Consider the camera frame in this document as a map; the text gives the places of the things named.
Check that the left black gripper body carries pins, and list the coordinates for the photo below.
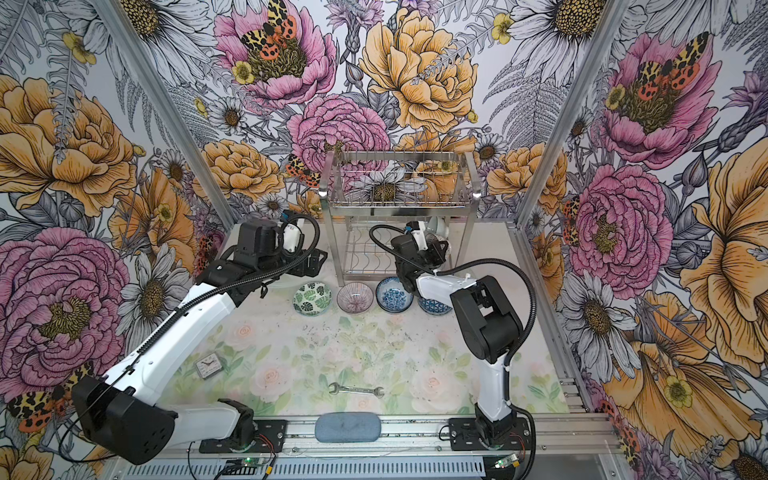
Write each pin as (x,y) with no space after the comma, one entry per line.
(297,269)

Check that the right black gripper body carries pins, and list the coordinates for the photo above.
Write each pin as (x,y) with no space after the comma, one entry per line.
(433,255)

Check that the blue floral porcelain bowl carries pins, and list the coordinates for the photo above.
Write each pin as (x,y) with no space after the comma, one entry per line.
(392,297)

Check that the white maroon triangle bowl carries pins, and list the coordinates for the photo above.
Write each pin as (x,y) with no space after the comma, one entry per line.
(428,232)

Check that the mint green glazed bowl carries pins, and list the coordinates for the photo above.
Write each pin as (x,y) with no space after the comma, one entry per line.
(440,227)

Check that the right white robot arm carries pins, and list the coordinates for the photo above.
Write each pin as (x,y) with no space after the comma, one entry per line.
(490,326)

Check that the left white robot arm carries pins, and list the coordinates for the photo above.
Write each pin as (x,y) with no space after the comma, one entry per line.
(121,411)

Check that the steel two-tier dish rack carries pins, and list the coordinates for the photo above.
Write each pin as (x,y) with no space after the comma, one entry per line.
(359,189)

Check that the blue triangle pattern bowl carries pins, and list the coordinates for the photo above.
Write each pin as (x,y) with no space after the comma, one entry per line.
(434,307)

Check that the green leaf pattern bowl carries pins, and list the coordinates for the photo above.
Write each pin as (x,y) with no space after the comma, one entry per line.
(312,299)

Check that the purple striped bowl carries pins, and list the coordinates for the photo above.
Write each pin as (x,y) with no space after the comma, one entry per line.
(355,298)

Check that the small white square clock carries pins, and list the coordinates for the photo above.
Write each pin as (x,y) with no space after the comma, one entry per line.
(209,366)

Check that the steel open-end wrench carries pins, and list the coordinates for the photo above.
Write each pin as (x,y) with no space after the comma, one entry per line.
(335,388)

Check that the blue grey oval sponge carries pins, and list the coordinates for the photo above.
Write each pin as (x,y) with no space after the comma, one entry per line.
(348,427)

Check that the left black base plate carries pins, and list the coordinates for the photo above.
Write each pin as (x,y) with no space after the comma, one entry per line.
(262,436)

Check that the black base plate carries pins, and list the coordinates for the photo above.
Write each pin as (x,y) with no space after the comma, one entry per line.
(475,434)
(262,436)

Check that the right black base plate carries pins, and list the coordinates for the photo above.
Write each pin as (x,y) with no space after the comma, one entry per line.
(475,434)

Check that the white vented cable duct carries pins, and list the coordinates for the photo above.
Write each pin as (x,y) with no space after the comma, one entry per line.
(456,467)

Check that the aluminium front rail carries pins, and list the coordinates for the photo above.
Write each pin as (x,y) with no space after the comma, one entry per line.
(559,434)

